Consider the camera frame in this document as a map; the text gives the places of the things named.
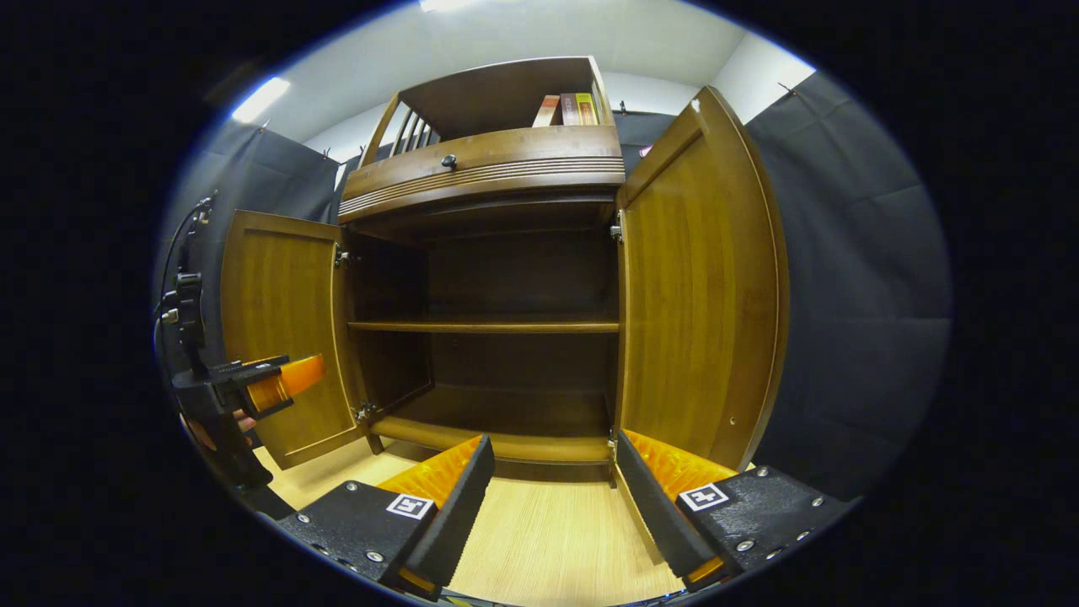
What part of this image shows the wooden cabinet door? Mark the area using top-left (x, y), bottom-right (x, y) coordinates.
top-left (611, 86), bottom-right (791, 473)
top-left (221, 209), bottom-right (372, 470)

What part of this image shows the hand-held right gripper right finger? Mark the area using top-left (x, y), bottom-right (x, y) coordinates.
top-left (614, 428), bottom-right (856, 591)

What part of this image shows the black backdrop cloth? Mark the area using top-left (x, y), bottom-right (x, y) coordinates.
top-left (152, 72), bottom-right (953, 502)

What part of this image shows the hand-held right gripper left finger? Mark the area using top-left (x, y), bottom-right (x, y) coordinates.
top-left (276, 434), bottom-right (497, 595)

